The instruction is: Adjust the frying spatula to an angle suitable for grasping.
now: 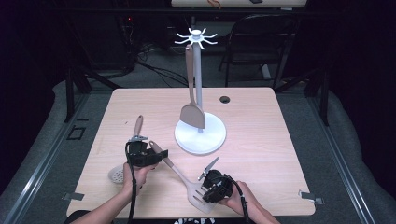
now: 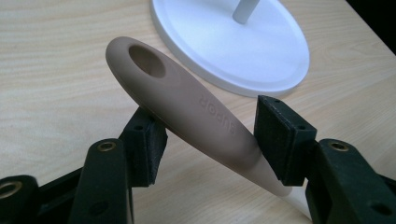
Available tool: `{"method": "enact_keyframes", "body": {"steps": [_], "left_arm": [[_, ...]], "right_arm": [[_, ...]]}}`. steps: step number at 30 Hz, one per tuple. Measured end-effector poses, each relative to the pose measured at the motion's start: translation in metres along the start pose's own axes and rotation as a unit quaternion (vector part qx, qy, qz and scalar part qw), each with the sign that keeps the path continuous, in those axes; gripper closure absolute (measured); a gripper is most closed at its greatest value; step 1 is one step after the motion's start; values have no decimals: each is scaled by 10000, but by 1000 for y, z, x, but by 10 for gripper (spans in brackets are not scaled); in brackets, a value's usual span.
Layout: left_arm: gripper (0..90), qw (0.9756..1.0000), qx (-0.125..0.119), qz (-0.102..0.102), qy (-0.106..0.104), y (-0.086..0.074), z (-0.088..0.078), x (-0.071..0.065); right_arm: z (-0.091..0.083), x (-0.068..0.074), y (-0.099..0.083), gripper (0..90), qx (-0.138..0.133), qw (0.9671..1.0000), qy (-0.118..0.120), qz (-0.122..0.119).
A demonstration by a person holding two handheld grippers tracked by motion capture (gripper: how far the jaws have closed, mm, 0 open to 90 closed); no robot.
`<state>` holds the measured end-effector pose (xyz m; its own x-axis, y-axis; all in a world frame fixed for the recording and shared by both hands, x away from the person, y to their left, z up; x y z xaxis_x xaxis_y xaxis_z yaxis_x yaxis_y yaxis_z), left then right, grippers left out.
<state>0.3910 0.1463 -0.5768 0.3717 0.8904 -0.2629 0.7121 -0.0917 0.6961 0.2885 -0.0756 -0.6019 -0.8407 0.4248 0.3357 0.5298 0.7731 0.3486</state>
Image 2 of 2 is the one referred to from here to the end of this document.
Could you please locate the beige slotted spatula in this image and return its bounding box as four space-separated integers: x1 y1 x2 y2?
105 35 312 220

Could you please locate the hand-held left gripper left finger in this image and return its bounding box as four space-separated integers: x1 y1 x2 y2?
119 106 169 189

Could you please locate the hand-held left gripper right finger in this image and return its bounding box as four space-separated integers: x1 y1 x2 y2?
252 94 318 188

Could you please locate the white utensil stand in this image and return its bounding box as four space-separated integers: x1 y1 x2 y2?
149 0 311 98

